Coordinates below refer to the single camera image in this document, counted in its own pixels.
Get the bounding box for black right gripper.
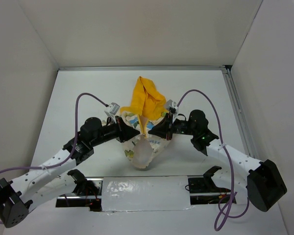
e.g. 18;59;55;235
148;112;197;141

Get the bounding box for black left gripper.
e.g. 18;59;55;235
91;116;140;147

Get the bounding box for yellow and white kids jacket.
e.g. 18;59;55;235
119;76;170;169

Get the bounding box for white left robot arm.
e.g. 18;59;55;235
0;117;140;228

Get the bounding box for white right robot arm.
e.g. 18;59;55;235
149;110;287;212

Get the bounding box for white taped front panel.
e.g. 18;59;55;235
101;176;191;212

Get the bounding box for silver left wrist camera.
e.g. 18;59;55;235
104;102;120;122

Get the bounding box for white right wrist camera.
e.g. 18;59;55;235
164;99;179;115

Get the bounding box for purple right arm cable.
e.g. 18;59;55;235
175;89;250;232

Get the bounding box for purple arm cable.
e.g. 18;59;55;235
175;89;250;232
0;92;108;225

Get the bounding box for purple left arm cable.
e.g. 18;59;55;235
0;92;108;225

